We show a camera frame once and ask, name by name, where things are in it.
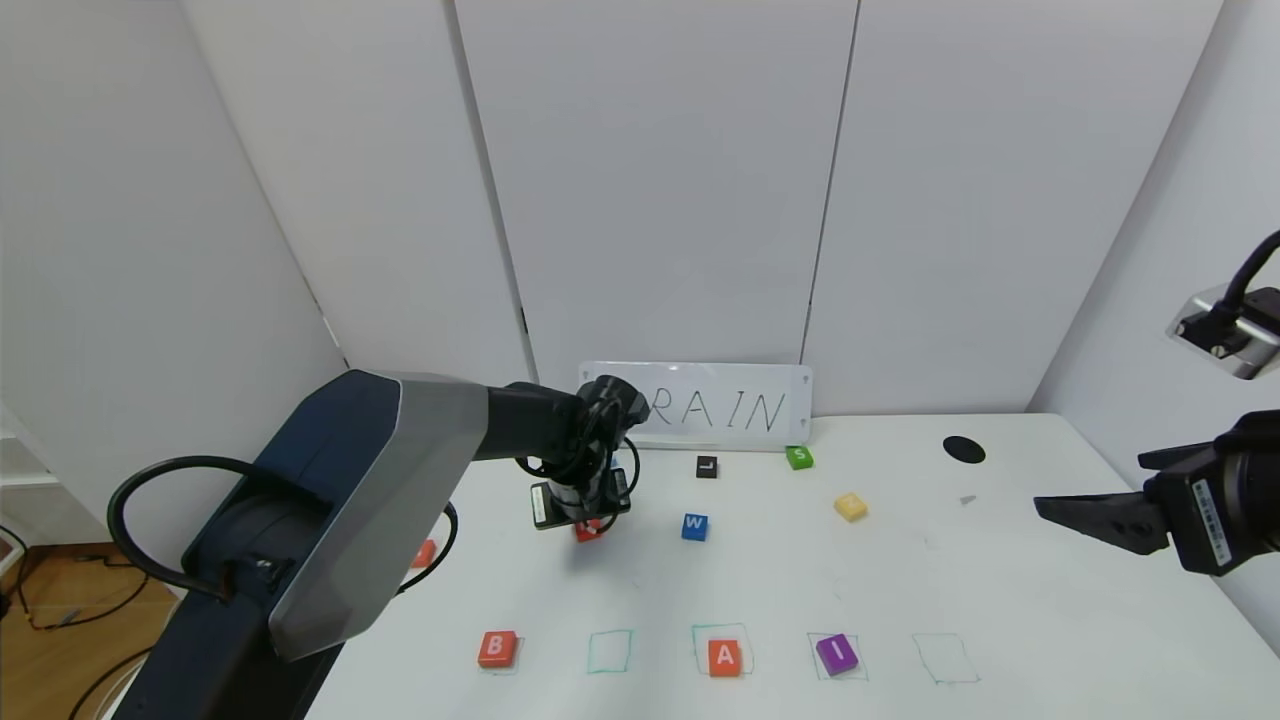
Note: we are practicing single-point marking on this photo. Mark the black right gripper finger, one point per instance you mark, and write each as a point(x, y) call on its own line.
point(1175, 458)
point(1100, 520)

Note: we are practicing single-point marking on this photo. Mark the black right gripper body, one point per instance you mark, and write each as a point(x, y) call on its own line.
point(1208, 511)

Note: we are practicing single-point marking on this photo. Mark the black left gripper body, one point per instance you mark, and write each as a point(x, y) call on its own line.
point(578, 505)

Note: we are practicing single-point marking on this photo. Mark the orange block letter R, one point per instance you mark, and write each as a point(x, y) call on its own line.
point(591, 533)

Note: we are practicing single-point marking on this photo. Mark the orange block letter A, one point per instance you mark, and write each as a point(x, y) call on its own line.
point(425, 553)
point(725, 657)

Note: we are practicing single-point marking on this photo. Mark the yellow letter block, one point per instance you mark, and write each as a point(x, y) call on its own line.
point(850, 506)

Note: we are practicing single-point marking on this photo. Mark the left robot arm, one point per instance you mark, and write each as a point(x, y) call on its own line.
point(350, 500)

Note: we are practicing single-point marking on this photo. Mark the blue block letter W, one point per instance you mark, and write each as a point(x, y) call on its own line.
point(695, 526)

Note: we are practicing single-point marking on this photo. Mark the black block letter L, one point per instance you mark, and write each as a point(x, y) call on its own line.
point(707, 466)

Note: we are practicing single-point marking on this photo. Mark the orange block letter B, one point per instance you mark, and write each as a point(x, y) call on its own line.
point(497, 648)

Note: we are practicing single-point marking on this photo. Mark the white sign reading BRAIN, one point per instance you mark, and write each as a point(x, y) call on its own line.
point(730, 405)

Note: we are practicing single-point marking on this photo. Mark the green block letter S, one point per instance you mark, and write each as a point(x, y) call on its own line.
point(799, 457)

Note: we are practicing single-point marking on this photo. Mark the purple block letter I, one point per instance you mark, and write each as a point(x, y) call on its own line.
point(836, 653)

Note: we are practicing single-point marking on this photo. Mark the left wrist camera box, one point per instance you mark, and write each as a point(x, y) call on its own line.
point(540, 505)

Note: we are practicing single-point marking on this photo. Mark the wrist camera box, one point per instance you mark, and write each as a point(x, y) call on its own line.
point(540, 505)
point(1235, 335)

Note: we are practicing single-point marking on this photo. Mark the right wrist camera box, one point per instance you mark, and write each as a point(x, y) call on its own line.
point(1235, 335)

